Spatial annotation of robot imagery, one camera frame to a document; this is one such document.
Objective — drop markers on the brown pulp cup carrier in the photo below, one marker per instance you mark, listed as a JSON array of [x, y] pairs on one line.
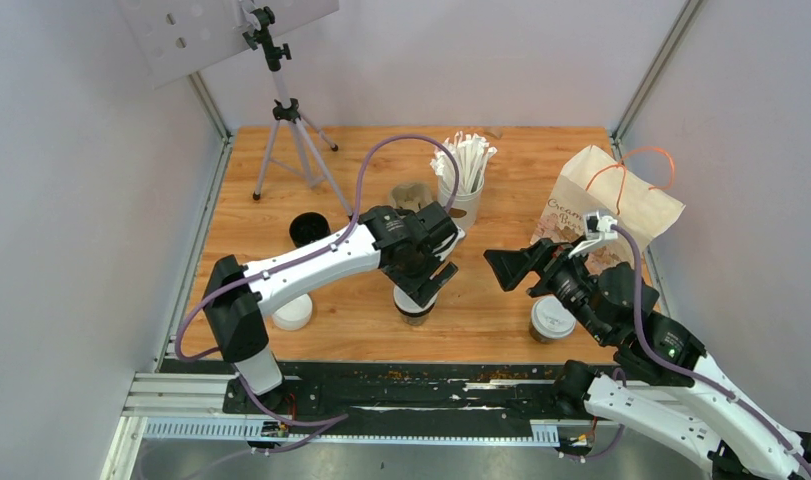
[[412, 196]]

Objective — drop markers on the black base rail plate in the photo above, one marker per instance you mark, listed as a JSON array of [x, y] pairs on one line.
[[441, 401]]

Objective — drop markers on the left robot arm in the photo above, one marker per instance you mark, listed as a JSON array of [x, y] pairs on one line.
[[410, 248]]

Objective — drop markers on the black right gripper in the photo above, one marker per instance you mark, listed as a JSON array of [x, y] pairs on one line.
[[510, 266]]

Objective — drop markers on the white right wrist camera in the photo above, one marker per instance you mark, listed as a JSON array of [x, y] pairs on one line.
[[599, 231]]

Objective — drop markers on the bundle of white wrapped straws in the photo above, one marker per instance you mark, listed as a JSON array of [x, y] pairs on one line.
[[472, 153]]

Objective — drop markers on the silver tripod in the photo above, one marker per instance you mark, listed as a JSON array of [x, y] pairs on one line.
[[287, 110]]

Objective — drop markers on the clear brown printed coffee cup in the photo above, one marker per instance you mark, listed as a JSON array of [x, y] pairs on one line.
[[415, 320]]

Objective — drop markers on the dark cup of coffee beans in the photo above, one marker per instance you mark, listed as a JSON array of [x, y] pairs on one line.
[[308, 228]]

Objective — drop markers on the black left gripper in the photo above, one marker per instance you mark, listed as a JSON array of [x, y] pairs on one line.
[[424, 290]]

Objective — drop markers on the white cup lid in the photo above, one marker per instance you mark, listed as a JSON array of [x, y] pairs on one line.
[[407, 306]]

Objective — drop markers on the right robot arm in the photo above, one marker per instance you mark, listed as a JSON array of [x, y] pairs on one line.
[[721, 429]]

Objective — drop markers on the paper bag with orange handles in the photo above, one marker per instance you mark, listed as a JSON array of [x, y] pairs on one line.
[[592, 180]]

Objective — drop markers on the grey perforated board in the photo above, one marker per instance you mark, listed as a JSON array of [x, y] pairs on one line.
[[179, 38]]

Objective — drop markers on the lidded coffee cup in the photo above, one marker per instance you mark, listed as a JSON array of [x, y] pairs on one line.
[[550, 321]]

